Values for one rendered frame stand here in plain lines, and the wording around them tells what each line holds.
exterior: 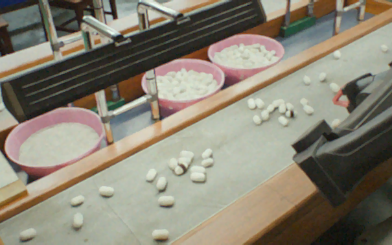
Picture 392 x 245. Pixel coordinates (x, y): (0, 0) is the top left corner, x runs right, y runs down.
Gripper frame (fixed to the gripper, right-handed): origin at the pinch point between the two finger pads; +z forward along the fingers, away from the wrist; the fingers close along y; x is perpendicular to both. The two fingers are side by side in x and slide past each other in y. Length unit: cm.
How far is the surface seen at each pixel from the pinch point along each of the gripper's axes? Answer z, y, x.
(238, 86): 30.8, 3.3, -14.5
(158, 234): 7, 55, 7
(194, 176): 13.9, 38.3, 0.8
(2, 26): 194, 26, -113
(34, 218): 26, 73, -7
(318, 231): 6.2, 18.1, 26.8
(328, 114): 12.7, -8.0, 4.2
